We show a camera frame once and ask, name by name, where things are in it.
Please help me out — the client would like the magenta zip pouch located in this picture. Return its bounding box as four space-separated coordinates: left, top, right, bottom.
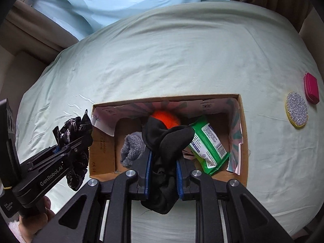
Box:
304 72 320 105

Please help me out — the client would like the yellow silver round sponge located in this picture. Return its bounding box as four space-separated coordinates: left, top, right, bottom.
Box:
285 92 308 128

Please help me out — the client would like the cardboard box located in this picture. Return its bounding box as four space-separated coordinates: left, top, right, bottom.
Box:
88 94 248 186

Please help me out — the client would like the green wet wipes pack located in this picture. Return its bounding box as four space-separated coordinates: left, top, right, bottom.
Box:
188 116 230 176

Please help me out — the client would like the pale green bed sheet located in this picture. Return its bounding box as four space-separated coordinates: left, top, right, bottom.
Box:
15 1 323 234

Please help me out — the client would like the left hand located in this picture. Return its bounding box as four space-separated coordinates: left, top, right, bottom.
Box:
19 196 55 242

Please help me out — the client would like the black sock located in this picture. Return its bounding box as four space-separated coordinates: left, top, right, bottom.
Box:
141 117 194 214

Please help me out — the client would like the orange fluffy plush ball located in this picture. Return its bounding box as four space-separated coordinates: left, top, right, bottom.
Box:
151 110 181 129

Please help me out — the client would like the black patterned scrunchie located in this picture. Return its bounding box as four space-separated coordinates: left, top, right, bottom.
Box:
53 111 93 191

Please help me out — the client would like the brown curtain left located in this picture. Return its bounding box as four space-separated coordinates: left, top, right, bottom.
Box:
1 0 79 63

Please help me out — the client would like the grey fluffy rolled sock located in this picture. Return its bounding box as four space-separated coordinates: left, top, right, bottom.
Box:
120 132 146 168

